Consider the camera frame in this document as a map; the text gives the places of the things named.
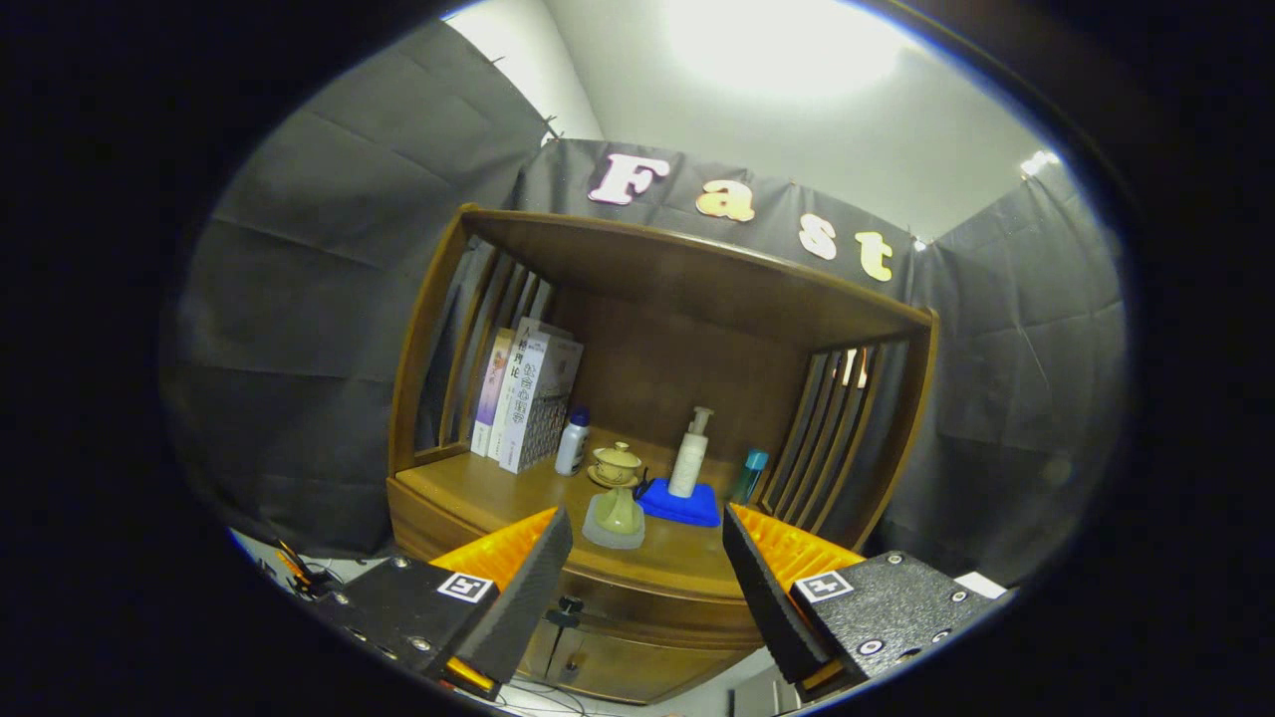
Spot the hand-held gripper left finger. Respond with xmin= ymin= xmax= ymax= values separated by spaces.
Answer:
xmin=299 ymin=505 xmax=576 ymax=701

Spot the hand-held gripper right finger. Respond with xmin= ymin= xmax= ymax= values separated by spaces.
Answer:
xmin=722 ymin=503 xmax=1017 ymax=703

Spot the wooden countertop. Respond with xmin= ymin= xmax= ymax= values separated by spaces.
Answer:
xmin=393 ymin=438 xmax=768 ymax=598

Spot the wooden cabinet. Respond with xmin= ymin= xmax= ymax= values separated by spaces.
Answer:
xmin=385 ymin=204 xmax=940 ymax=706

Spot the grey panelled board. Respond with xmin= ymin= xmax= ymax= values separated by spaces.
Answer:
xmin=730 ymin=665 xmax=798 ymax=716

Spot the blue folded cloth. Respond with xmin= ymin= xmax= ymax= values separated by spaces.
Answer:
xmin=635 ymin=478 xmax=722 ymax=529

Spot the clear blue bottle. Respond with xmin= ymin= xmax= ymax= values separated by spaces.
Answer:
xmin=732 ymin=449 xmax=770 ymax=506

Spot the white bottle blue cap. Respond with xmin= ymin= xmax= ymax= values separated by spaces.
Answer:
xmin=555 ymin=407 xmax=591 ymax=477

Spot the yellow lidded teacup with saucer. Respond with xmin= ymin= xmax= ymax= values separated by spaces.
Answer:
xmin=586 ymin=441 xmax=643 ymax=490

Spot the white pump bottle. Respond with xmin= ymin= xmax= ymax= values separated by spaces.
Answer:
xmin=666 ymin=406 xmax=715 ymax=499

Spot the purple book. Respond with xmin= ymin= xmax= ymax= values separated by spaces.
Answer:
xmin=470 ymin=329 xmax=516 ymax=457

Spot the white grey patterned book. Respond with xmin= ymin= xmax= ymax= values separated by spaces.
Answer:
xmin=500 ymin=334 xmax=585 ymax=474

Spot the thin white book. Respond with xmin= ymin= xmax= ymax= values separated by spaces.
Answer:
xmin=486 ymin=319 xmax=544 ymax=464

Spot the orange black tool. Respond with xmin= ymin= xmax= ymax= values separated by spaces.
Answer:
xmin=269 ymin=538 xmax=330 ymax=598

